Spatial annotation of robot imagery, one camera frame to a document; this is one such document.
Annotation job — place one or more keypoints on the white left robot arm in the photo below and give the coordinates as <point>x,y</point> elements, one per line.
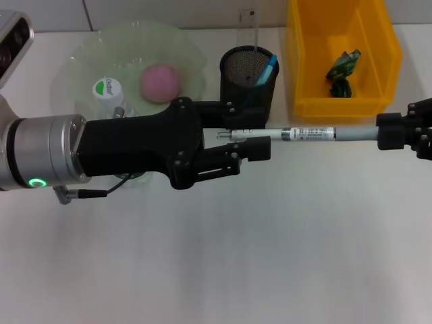
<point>44,152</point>

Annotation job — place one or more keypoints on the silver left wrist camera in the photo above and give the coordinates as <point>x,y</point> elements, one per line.
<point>11,44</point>

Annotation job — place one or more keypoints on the yellow plastic bin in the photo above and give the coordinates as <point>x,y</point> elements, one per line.
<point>303,67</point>

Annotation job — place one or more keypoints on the clear water bottle green label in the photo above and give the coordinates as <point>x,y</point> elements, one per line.
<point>108,92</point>

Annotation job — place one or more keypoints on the black mesh pen holder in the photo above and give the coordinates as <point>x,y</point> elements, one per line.
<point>236,91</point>

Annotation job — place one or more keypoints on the green plastic wrapper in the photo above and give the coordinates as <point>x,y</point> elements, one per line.
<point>346,62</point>

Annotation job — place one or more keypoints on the pink peach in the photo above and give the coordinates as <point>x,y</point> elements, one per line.
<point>160,84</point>

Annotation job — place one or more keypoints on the blue scissors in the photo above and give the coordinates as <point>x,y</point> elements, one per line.
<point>268,69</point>

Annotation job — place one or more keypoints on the white grey ballpoint pen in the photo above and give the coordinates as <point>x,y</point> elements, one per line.
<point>314,134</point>

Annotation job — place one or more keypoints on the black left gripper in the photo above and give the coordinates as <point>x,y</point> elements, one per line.
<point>141,145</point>

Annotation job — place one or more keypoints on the clear plastic ruler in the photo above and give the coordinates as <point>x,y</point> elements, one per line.
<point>248,33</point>

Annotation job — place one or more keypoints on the translucent green glass plate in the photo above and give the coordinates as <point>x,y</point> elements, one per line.
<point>152,44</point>

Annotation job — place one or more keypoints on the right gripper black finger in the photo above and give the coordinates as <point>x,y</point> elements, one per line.
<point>393,140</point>
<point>393,121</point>

